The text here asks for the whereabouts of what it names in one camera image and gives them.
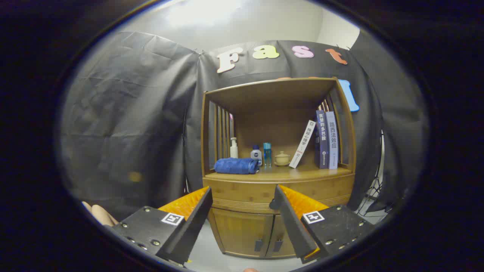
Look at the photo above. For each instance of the light purple book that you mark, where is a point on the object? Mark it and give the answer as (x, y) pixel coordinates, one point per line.
(332, 143)

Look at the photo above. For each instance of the black light stand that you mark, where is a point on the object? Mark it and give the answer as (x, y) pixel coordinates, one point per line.
(374, 190)

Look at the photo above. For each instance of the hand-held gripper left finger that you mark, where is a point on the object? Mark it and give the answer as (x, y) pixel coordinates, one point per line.
(193, 230)

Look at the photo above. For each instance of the dark blue book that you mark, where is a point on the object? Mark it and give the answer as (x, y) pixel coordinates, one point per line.
(322, 143)

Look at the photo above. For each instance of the beige curved object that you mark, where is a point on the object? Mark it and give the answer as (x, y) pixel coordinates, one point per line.
(100, 215)

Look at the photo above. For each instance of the wooden countertop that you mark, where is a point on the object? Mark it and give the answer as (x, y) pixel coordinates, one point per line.
(295, 173)

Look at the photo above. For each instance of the wooden cabinet door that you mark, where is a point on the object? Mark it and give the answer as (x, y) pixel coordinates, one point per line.
(238, 232)
(280, 230)

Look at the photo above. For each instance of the white bottle with blue cap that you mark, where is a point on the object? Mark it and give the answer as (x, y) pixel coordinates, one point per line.
(256, 155)

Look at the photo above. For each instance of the clear blue bottle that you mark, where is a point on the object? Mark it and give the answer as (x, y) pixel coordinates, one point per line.
(267, 155)

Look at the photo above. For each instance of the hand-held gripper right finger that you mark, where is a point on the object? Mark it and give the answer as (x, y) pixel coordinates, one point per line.
(293, 226)

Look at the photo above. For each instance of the white book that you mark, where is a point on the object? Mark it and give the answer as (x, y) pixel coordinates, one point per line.
(302, 145)

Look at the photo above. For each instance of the wooden drawer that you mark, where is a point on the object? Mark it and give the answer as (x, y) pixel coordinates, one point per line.
(242, 192)

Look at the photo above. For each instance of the beige lidded teacup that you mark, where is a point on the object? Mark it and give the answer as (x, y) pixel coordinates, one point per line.
(282, 158)

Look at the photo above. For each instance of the white pump bottle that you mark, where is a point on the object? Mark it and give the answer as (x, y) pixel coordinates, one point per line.
(234, 151)

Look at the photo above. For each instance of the wooden cabinet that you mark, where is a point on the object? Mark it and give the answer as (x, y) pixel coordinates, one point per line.
(272, 124)

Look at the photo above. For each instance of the black backdrop cloth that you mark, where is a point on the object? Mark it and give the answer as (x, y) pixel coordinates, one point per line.
(132, 113)

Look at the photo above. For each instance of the blue folded towel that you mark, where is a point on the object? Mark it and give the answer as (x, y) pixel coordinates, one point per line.
(236, 166)

